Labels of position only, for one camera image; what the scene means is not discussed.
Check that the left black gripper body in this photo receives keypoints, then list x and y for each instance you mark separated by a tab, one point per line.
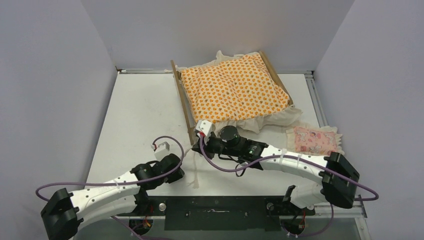
175	176

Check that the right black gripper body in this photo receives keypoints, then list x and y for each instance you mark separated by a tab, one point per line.
216	145

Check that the wooden pet bed frame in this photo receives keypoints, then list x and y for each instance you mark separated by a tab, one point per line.
185	106

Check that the orange patterned pet mattress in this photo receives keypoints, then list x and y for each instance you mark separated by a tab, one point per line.
235	92

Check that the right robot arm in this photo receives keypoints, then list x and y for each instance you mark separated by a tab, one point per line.
334	179

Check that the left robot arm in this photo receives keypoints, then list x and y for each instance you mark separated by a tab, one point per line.
68	211

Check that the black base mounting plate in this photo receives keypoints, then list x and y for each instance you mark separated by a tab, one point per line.
220	213

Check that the pink frilled small pillow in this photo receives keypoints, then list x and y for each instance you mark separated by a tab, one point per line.
306	139

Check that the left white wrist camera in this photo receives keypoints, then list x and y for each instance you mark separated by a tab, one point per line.
161	150

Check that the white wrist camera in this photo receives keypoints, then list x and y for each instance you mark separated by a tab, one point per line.
204	127
161	150

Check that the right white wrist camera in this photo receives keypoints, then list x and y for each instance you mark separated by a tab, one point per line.
204	127

